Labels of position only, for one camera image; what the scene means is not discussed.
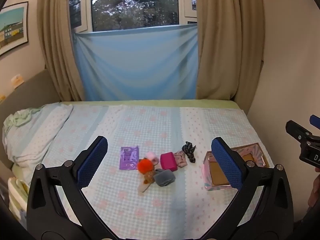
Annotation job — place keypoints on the light blue hanging cloth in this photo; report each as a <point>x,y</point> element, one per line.
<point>135,67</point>

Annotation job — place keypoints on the small yellow object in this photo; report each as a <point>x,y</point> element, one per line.
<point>17,80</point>

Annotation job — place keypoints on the pale yellow folded cloth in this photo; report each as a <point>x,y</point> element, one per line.
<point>17,195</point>

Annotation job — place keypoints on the light green bed sheet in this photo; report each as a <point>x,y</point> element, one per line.
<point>150,102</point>

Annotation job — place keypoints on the beige curtain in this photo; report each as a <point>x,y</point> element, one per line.
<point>225,42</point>
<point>57,42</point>

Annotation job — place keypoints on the orange pom-pom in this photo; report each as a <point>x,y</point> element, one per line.
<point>144,166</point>

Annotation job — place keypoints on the person's right hand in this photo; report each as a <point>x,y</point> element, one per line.
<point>314,190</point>

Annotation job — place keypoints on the light green crumpled cloth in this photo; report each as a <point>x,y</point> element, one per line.
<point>17,117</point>

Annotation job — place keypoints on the brown teddy plush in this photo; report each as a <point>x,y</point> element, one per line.
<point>148,176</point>

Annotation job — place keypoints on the cardboard box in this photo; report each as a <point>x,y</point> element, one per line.
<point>217,173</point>

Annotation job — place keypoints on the beige printed cloth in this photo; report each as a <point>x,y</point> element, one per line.
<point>180,158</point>

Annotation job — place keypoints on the magenta pouch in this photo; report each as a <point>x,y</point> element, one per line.
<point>168,161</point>

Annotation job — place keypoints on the framed wall picture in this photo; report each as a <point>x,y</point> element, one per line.
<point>12,27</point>

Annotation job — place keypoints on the black patterned scrunchie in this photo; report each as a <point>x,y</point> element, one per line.
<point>188,150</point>

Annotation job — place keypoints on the purple packet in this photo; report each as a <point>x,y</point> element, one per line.
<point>128,157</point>

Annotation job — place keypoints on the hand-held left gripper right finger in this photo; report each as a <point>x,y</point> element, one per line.
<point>227,165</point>

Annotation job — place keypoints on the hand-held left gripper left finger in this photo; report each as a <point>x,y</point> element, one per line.
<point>92,162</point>

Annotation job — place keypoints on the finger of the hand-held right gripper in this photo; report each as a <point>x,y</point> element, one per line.
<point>296,131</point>
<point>315,120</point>

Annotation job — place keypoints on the checked pillow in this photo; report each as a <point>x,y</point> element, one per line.
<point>37,140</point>

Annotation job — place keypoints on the pink fluffy scrunchie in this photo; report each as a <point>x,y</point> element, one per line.
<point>152,156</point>

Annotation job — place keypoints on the grey fluffy cloth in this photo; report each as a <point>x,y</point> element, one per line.
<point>163,177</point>

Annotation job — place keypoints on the white framed window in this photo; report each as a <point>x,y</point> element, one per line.
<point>135,5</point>

